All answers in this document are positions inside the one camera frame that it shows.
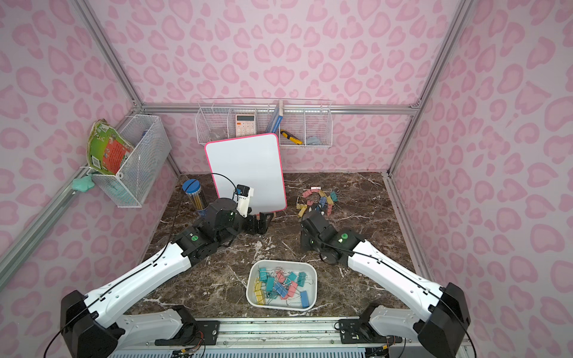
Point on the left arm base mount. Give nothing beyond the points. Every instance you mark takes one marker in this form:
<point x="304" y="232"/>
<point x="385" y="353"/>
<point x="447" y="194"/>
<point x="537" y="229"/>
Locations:
<point x="191" y="334"/>

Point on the large teal binder clip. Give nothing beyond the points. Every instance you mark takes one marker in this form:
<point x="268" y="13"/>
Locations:
<point x="301" y="279"/>

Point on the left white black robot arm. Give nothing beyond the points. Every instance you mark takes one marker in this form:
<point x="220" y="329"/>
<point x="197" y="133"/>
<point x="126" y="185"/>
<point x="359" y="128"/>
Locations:
<point x="97" y="323"/>

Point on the white plastic storage tray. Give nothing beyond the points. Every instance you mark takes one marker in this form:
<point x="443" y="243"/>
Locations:
<point x="290" y="270"/>

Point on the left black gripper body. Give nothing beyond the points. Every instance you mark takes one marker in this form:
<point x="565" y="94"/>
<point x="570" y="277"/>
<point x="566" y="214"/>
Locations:
<point x="255" y="222"/>

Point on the yellow black utility knife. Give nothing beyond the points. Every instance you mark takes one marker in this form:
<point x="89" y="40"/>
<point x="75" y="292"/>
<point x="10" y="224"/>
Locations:
<point x="291" y="138"/>

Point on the light blue cloth in basket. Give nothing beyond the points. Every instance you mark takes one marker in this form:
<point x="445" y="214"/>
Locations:
<point x="314" y="141"/>

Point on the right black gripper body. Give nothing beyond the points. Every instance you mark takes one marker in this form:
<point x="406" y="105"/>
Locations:
<point x="309" y="227"/>

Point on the left white mesh basket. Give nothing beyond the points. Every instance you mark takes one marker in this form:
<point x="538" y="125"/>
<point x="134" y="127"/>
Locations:
<point x="130" y="187"/>

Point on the pink framed whiteboard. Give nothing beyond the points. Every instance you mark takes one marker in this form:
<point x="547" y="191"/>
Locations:
<point x="253" y="161"/>

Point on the teal binder clip lone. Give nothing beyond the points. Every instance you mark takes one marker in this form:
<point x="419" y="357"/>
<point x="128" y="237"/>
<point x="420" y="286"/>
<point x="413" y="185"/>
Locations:
<point x="263" y="275"/>

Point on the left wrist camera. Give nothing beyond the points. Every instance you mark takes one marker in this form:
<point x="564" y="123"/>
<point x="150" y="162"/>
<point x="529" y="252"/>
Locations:
<point x="244" y="195"/>

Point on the blue binder clip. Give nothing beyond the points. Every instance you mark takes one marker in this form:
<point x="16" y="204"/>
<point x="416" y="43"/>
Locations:
<point x="280" y="289"/>
<point x="305" y="303"/>

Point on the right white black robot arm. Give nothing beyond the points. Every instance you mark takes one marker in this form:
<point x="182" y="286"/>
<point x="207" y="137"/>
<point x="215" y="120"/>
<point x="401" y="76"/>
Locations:
<point x="436" y="316"/>

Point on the green red snack packet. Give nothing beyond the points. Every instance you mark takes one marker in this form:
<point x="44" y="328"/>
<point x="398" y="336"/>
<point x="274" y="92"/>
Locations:
<point x="107" y="150"/>

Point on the blue book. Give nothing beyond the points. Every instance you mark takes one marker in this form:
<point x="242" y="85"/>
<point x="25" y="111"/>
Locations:
<point x="276" y="118"/>

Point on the back white wire basket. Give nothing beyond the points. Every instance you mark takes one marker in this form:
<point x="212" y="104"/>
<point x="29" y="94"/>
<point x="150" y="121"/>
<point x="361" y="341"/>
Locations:
<point x="215" y="120"/>

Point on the yellow binder clip pile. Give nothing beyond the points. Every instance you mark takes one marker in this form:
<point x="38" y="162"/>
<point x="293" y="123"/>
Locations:
<point x="302" y="208"/>

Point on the white calculator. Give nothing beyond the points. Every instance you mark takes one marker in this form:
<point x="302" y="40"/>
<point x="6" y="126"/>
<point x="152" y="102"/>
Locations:
<point x="245" y="125"/>

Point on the yellow binder clip lone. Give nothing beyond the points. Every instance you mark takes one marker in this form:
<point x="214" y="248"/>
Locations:
<point x="260" y="296"/>

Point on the blue lid pencil tube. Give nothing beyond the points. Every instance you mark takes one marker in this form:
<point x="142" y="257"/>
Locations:
<point x="193" y="189"/>

